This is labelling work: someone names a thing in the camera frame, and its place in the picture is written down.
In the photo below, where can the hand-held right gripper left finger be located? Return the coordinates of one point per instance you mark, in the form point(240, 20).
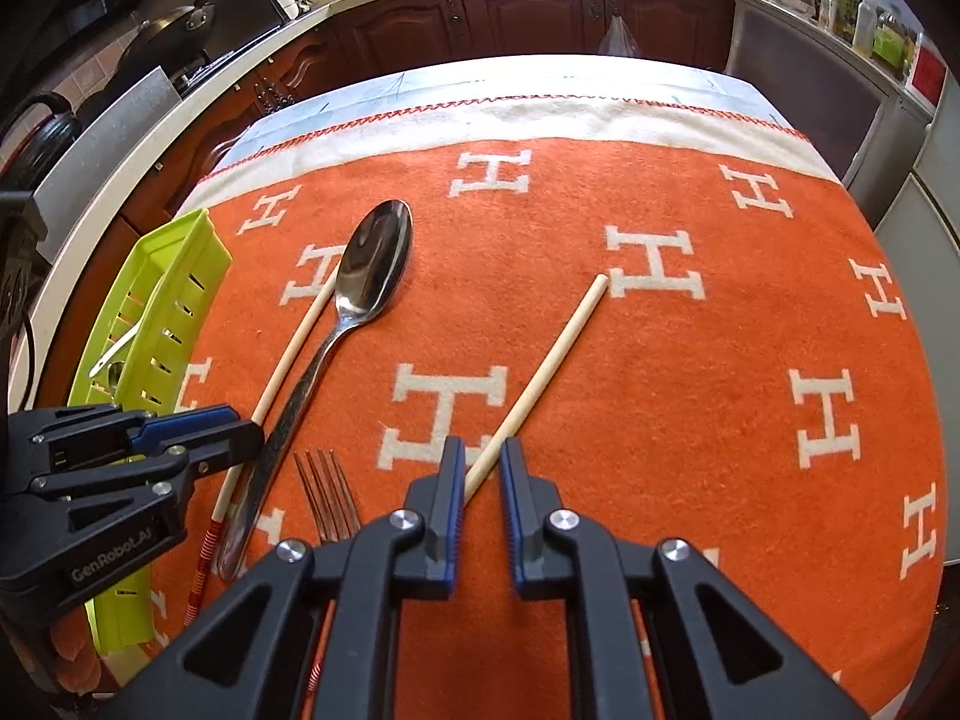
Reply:
point(456, 495)

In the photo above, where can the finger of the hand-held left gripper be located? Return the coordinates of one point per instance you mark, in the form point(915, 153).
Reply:
point(232, 444)
point(180, 424)

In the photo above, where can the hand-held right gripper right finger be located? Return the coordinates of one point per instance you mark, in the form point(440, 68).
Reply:
point(511, 495)

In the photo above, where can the metal chopstick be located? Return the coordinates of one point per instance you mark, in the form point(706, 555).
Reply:
point(116, 351)

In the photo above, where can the metal fork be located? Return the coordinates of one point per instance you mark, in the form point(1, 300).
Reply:
point(330, 495)

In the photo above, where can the pile of metal spoons and chopsticks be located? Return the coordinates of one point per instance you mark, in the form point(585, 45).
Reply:
point(556, 352)

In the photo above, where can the green plastic utensil tray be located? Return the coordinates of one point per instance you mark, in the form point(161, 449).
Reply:
point(172, 262)

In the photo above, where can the large plain metal spoon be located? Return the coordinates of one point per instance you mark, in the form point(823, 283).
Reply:
point(375, 255)

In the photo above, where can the person's left hand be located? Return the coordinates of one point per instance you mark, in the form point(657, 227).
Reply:
point(75, 664)

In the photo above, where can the orange patterned blanket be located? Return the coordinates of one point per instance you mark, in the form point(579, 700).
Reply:
point(675, 390)

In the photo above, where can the stainless steel splash guard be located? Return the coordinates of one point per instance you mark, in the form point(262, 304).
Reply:
point(105, 142)

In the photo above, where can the black wok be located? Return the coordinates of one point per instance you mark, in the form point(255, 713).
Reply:
point(169, 30)

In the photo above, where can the light blue table cloth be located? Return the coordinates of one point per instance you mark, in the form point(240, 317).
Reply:
point(525, 82)

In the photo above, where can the white plastic bag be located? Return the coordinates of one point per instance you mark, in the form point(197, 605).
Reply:
point(616, 37)

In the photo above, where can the grey refrigerator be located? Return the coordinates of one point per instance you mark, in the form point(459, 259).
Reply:
point(930, 225)

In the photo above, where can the stainless steel appliance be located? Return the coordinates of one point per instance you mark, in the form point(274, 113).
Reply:
point(802, 75)

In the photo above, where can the red box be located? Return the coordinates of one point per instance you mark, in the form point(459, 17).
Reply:
point(926, 75)

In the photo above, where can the white plastic bottle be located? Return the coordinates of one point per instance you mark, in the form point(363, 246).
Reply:
point(866, 19)

